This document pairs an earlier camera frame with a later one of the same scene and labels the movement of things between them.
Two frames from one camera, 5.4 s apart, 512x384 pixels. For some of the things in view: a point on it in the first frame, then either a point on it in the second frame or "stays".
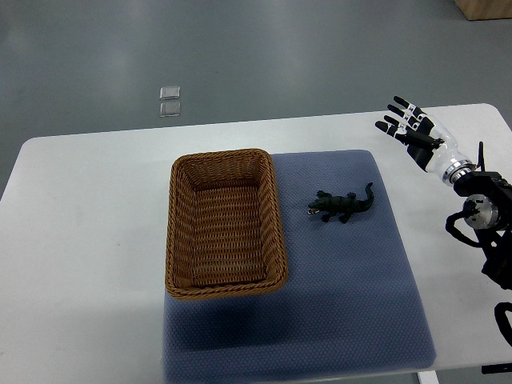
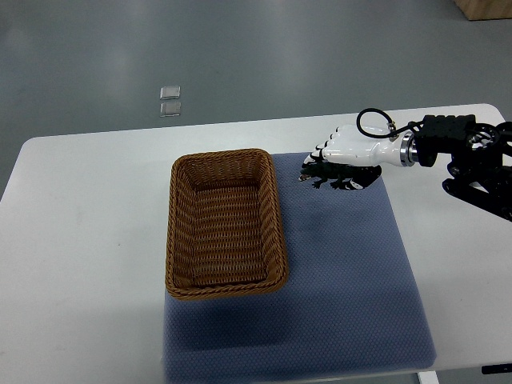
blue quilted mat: x=350 y=313 stays
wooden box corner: x=478 y=10 stays
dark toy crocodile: x=342 y=206 -> x=362 y=176
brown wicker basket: x=225 y=234 stays
